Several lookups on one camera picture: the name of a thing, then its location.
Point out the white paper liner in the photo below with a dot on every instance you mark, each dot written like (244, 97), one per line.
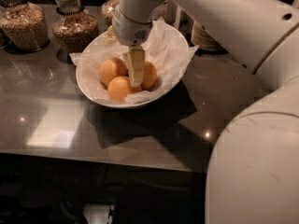
(171, 56)

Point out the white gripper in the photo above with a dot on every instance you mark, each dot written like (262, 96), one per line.
(131, 31)

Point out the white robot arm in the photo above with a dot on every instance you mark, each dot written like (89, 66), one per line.
(251, 174)

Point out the white oval bowl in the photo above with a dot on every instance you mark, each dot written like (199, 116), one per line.
(90, 87)

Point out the tall stack paper bowls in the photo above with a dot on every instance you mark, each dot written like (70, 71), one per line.
(203, 40)

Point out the white object under table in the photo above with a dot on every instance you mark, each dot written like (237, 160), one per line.
(98, 213)

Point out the orange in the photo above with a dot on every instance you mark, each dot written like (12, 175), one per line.
(150, 75)
(111, 68)
(120, 87)

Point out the glass jar far left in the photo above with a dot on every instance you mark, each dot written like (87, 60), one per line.
(4, 40)

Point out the glass cereal jar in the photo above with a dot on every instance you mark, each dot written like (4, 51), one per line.
(108, 11)
(75, 29)
(24, 25)

